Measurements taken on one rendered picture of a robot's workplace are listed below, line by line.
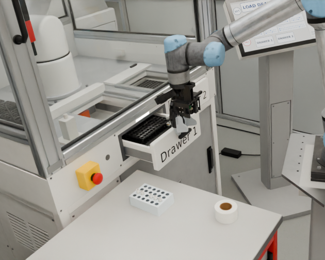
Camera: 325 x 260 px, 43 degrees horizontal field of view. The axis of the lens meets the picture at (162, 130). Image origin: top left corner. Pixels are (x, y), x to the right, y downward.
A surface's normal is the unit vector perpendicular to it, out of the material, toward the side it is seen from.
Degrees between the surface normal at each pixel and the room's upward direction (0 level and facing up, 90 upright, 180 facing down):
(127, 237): 0
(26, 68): 90
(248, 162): 0
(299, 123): 90
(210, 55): 76
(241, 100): 90
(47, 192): 90
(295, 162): 0
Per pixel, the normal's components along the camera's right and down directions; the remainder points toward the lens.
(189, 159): 0.80, 0.18
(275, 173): 0.22, 0.43
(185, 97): -0.59, 0.44
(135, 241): -0.13, -0.88
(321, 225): -0.36, 0.47
